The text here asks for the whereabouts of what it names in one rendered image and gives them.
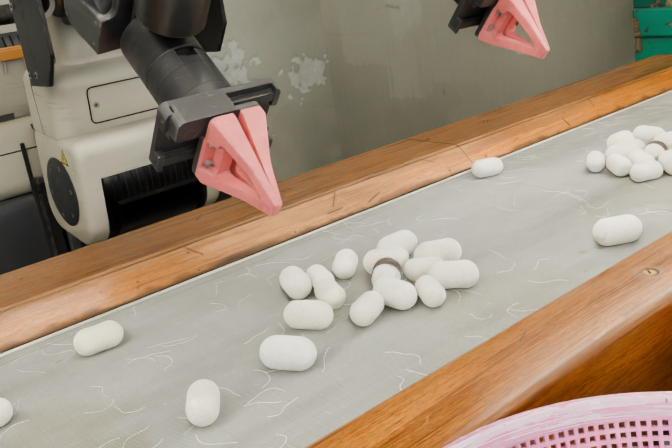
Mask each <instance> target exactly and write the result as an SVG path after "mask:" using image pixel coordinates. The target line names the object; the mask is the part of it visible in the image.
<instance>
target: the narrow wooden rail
mask: <svg viewBox="0 0 672 448"><path fill-rule="evenodd" d="M661 391H672V231H670V232H668V233H667V234H665V235H663V236H662V237H660V238H658V239H657V240H655V241H653V242H651V243H650V244H648V245H646V246H645V247H643V248H641V249H640V250H638V251H636V252H635V253H633V254H631V255H630V256H628V257H626V258H624V259H623V260H621V261H619V262H618V263H616V264H614V265H613V266H611V267H609V268H608V269H606V270H604V271H602V272H601V273H599V274H597V275H596V276H594V277H592V278H591V279H589V280H587V281H586V282H584V283H582V284H581V285H579V286H577V287H575V288H574V289H572V290H570V291H569V292H567V293H565V294H564V295H562V296H560V297H559V298H557V299H555V300H553V301H552V302H550V303H548V304H547V305H545V306H543V307H542V308H540V309H538V310H537V311H535V312H533V313H532V314H530V315H528V316H526V317H525V318H523V319H521V320H520V321H518V322H516V323H515V324H513V325H511V326H510V327H508V328H506V329H504V330H503V331H501V332H499V333H498V334H496V335H494V336H493V337H491V338H489V339H488V340H486V341H484V342H483V343H481V344H479V345H477V346H476V347H474V348H472V349H471V350H469V351H467V352H466V353H464V354H462V355H461V356H459V357H457V358H456V359H454V360H452V361H450V362H449V363H447V364H445V365H444V366H442V367H440V368H439V369H437V370H435V371H434V372H432V373H430V374H428V375H427V376H425V377H423V378H422V379H420V380H418V381H417V382H415V383H413V384H412V385H410V386H408V387H407V388H405V389H403V390H401V391H400V392H398V393H396V394H395V395H393V396H391V397H390V398H388V399H386V400H385V401H383V402H381V403H379V404H378V405H376V406H374V407H373V408H371V409H369V410H368V411H366V412H364V413H363V414H361V415H359V416H358V417H356V418H354V419H352V420H351V421H349V422H347V423H346V424H344V425H342V426H341V427H339V428H337V429H336V430H334V431H332V432H330V433H329V434H327V435H325V436H324V437H322V438H320V439H319V440H317V441H315V442H314V443H312V444H310V445H309V446H307V447H305V448H443V447H444V446H446V445H448V444H450V443H451V442H453V441H455V440H457V439H459V438H460V437H462V436H464V435H467V434H469V433H471V432H473V431H475V430H477V429H479V428H481V427H484V426H486V425H489V424H491V423H494V422H496V421H498V420H501V419H504V418H507V417H510V416H513V415H515V414H518V413H522V412H525V411H529V410H532V409H535V408H539V407H543V406H547V405H551V404H556V403H560V402H565V401H570V400H576V399H581V398H588V397H595V396H602V395H612V394H621V393H636V392H661Z"/></svg>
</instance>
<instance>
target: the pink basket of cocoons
mask: <svg viewBox="0 0 672 448"><path fill-rule="evenodd" d="M651 420H657V425H651ZM662 420H668V425H662ZM630 421H635V426H630V424H629V422H630ZM640 421H646V425H640ZM619 422H624V427H619ZM609 423H613V425H614V428H609V426H608V424H609ZM602 424H603V429H598V425H602ZM588 426H593V430H592V431H588ZM578 428H582V429H583V432H580V433H578ZM568 430H572V431H573V434H570V435H568ZM663 430H669V435H663ZM635 431H636V436H631V432H635ZM641 431H647V435H646V436H642V434H641ZM652 431H658V435H652ZM559 432H562V433H563V436H561V437H559V435H558V433H559ZM623 432H625V435H626V437H621V436H620V433H623ZM613 433H615V438H610V434H613ZM551 434H553V439H549V436H548V435H551ZM600 435H604V436H605V439H601V440H600ZM591 436H594V439H595V440H594V441H590V437H591ZM540 437H543V440H544V441H542V442H540V441H539V438H540ZM580 438H584V441H585V442H583V443H580ZM530 440H534V444H532V445H530ZM570 440H574V442H575V444H573V445H570ZM642 441H648V446H643V443H642ZM653 441H659V445H656V446H653ZM664 441H670V445H664ZM562 442H564V443H565V446H564V447H561V445H560V443H562ZM632 442H637V446H634V447H632ZM522 443H524V445H525V447H523V448H543V447H545V448H551V445H554V444H555V448H591V447H594V446H596V448H601V445H606V448H612V446H611V444H616V447H617V448H672V391H661V392H636V393H621V394H612V395H602V396H595V397H588V398H581V399H576V400H570V401H565V402H560V403H556V404H551V405H547V406H543V407H539V408H535V409H532V410H529V411H525V412H522V413H518V414H515V415H513V416H510V417H507V418H504V419H501V420H498V421H496V422H494V423H491V424H489V425H486V426H484V427H481V428H479V429H477V430H475V431H473V432H471V433H469V434H467V435H464V436H462V437H460V438H459V439H457V440H455V441H453V442H451V443H450V444H448V445H446V446H444V447H443V448H511V447H513V446H515V448H521V445H520V444H522ZM621 443H627V447H622V444H621Z"/></svg>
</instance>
